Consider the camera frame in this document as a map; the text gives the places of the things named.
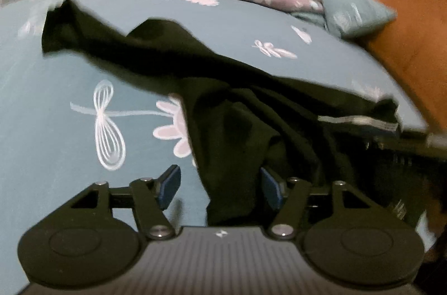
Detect black drawstring pants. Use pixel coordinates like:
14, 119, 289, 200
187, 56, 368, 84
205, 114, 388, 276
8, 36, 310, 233
42, 0, 401, 227

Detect teal patterned bed sheet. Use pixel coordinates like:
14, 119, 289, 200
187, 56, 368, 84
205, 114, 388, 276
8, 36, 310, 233
1, 0, 422, 294

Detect wooden headboard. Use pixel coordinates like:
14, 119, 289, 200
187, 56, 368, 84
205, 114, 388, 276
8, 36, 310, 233
361, 0, 446, 132

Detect teal pillow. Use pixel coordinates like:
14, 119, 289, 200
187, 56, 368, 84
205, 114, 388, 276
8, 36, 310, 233
293, 0, 397, 39

